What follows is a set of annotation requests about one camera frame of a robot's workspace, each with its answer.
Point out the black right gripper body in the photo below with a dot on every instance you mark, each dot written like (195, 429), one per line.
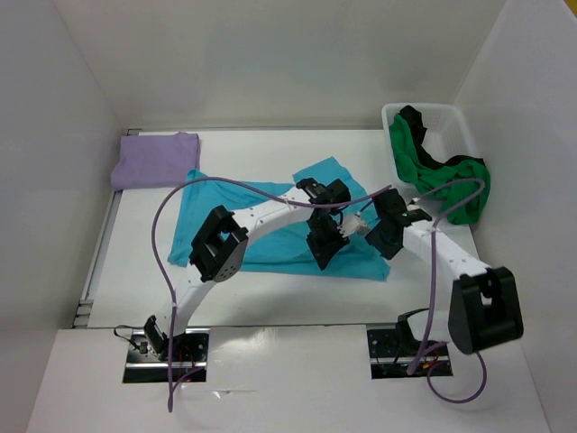
(380, 225)

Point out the black t shirt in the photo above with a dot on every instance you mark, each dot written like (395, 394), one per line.
(418, 133)

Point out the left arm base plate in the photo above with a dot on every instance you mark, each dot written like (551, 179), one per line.
(144, 365)

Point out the white plastic laundry basket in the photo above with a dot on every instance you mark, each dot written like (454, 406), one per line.
(447, 135)

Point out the green t shirt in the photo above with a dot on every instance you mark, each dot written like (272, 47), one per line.
(464, 189)

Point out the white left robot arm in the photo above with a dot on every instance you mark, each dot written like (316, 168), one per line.
(219, 247)

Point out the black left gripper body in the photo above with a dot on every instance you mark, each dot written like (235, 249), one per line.
(323, 224)

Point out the aluminium table edge rail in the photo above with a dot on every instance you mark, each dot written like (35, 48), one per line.
(127, 286)

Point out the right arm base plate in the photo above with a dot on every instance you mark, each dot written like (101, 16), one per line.
(390, 359)

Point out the cyan t shirt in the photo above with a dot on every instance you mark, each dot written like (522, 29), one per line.
(286, 250)

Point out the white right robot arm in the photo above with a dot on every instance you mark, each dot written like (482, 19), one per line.
(484, 309)

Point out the purple t shirt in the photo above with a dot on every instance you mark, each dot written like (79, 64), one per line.
(155, 161)

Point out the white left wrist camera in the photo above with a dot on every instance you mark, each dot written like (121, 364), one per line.
(353, 224)

